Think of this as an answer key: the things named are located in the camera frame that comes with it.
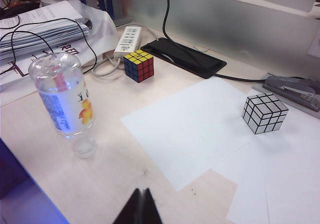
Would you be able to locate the clear plastic bottle with label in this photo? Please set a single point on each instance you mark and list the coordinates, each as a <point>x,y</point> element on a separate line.
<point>65,104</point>

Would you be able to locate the white power strip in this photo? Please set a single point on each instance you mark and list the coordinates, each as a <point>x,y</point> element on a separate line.
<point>128,40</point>

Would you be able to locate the colourful Rubik's cube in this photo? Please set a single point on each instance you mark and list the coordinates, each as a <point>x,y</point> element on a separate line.
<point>138,67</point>

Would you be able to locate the frosted glass desk partition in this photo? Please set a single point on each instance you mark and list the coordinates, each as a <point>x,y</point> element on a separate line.
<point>237,29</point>

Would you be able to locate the black flat tray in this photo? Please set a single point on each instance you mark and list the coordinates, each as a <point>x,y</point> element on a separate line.
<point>185,57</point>

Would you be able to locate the silver mirror cube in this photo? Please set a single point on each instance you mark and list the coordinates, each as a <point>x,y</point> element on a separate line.
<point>262,114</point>

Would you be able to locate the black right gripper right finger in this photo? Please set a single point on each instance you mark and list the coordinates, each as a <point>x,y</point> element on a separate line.
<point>151,211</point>

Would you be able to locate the stack of printed papers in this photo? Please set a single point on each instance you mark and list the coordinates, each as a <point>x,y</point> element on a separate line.
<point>50,29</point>

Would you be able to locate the white paper sheet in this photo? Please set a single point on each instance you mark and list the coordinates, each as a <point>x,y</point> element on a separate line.
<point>175,124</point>
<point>287,171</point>

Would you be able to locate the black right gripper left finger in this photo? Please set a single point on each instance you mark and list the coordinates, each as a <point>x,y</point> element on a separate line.
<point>132,211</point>

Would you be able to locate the white plastic bag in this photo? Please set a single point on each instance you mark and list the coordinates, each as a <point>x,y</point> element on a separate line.
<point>102,29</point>

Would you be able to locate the grey stapler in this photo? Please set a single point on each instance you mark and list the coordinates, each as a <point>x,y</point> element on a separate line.
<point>292,89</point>

